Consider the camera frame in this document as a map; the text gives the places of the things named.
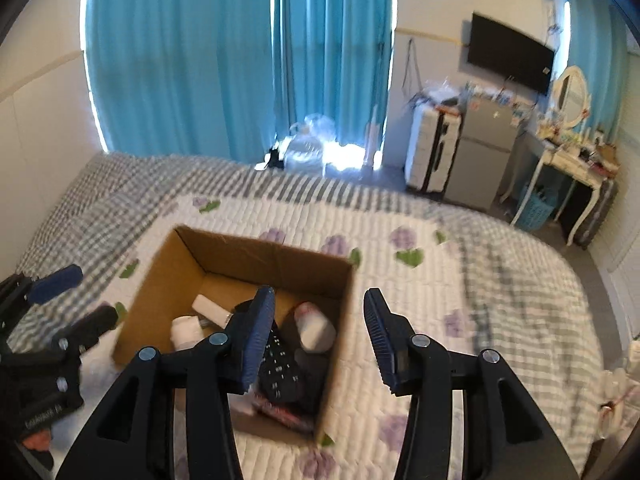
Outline assorted small packages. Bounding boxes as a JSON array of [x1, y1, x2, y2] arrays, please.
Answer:
[[462, 82, 526, 111]]

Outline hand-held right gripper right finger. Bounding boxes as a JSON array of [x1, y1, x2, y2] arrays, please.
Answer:
[[363, 287, 583, 480]]

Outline white dressing table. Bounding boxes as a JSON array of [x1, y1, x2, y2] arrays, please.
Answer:
[[500, 137, 608, 246]]

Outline white cylindrical roll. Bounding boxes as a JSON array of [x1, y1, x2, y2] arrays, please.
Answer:
[[171, 315, 206, 352]]

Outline pale small containers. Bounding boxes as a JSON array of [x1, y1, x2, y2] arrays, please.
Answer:
[[597, 340, 638, 441]]

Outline grey suitcase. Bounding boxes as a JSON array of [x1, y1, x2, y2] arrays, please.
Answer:
[[575, 177, 618, 248]]

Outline white hard suitcase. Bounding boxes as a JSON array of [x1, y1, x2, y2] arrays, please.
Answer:
[[404, 102, 463, 193]]

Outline black cylindrical device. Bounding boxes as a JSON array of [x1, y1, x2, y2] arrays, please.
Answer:
[[292, 349, 331, 413]]

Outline white charger block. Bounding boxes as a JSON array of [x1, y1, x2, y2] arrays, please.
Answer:
[[192, 294, 233, 326]]

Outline grey small fridge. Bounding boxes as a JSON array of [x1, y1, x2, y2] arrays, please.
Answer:
[[444, 96, 521, 212]]

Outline clear plastic bag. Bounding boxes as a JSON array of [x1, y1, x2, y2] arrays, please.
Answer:
[[415, 77, 461, 106], [280, 114, 351, 176]]

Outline row of cosmetic bottles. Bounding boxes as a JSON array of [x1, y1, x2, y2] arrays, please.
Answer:
[[537, 115, 618, 176]]

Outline white oval mirror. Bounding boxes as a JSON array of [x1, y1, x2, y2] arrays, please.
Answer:
[[552, 65, 590, 128]]

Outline person's left hand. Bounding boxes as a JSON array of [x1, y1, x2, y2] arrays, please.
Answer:
[[22, 430, 53, 453]]

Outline black wall television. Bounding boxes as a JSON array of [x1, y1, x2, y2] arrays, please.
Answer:
[[467, 12, 557, 96]]

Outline dark hanging cable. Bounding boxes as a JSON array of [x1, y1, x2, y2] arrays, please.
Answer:
[[402, 37, 421, 102]]

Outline blue curtain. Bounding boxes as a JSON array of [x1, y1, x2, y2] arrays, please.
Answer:
[[560, 0, 626, 136], [272, 0, 393, 153], [82, 0, 281, 163]]

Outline bed with floral quilt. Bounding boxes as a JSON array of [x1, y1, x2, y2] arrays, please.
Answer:
[[10, 152, 608, 480]]

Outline brown cardboard box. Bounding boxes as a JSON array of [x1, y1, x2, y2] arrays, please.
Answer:
[[111, 225, 357, 447]]

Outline red patterned metal case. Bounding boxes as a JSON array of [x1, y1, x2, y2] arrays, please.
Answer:
[[252, 392, 316, 433]]

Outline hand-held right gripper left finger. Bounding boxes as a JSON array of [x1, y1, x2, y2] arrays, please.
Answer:
[[55, 285, 277, 480]]

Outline white floral quilt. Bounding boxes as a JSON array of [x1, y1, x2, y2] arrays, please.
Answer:
[[75, 194, 506, 480]]

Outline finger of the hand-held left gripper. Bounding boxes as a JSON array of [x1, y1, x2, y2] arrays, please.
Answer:
[[52, 305, 119, 356], [0, 264, 84, 311]]

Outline blue plastic basket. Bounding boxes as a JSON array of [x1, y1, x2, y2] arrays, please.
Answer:
[[515, 182, 560, 232]]

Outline white earbud case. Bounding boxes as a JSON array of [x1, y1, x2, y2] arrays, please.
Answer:
[[294, 301, 337, 353]]

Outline black remote control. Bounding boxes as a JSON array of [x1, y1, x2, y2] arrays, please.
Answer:
[[234, 300, 307, 405]]

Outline black white shoe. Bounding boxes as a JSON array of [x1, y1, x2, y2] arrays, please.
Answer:
[[254, 146, 285, 172]]

